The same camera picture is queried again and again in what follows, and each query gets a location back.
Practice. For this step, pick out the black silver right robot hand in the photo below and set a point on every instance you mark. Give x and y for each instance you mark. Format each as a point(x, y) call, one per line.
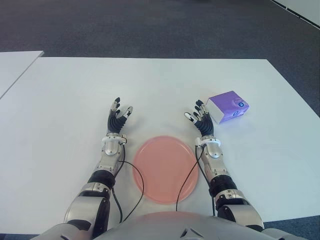
point(206, 126)

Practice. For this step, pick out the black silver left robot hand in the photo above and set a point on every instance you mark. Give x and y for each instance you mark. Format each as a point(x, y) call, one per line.
point(115, 125)

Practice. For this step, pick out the purple tissue paper pack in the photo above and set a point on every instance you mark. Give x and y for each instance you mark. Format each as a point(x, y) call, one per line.
point(225, 105)

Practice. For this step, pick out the round pink plate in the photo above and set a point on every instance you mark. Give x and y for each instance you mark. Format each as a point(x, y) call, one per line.
point(162, 170)

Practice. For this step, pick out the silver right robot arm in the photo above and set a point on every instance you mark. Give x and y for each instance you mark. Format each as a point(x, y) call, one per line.
point(215, 152)

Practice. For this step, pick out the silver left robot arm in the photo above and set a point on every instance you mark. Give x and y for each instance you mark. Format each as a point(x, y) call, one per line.
point(110, 150)

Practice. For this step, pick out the silver robot torso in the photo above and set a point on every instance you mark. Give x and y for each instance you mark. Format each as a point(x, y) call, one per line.
point(160, 227)

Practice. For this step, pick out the white side table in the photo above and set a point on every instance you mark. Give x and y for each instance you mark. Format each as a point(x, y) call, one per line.
point(15, 67)

